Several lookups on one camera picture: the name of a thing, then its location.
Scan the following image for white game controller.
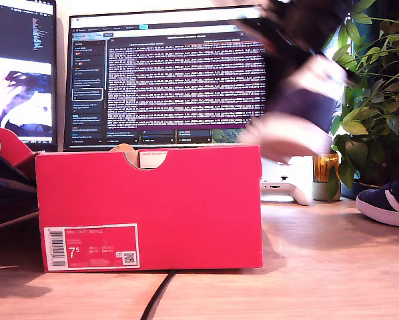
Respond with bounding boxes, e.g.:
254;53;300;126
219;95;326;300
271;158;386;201
260;176;314;207

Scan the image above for black square planter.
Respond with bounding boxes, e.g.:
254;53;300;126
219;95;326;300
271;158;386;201
341;181;387;201

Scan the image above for brown packing paper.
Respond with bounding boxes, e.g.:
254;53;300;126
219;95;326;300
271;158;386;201
108;143;140;171

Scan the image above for black monitor with camera feeds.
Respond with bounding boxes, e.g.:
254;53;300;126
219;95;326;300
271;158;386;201
0;0;59;153

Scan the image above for red shoebox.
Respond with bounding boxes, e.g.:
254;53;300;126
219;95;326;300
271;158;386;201
35;145;264;273

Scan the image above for thick black table cable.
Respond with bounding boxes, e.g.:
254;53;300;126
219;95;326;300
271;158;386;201
139;270;177;320

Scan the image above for blue suede shoe white stripes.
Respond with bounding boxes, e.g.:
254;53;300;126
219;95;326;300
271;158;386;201
355;166;399;229
238;55;351;167

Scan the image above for amber pump bottle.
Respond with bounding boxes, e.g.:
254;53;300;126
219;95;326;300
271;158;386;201
313;151;340;183

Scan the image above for wide black computer monitor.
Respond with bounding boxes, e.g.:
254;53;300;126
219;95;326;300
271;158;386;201
63;5;270;153

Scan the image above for green leafy houseplant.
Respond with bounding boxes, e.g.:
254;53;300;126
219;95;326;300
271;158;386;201
319;0;399;203

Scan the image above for small pale round pot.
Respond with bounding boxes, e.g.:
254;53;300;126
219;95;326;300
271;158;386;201
312;181;342;202

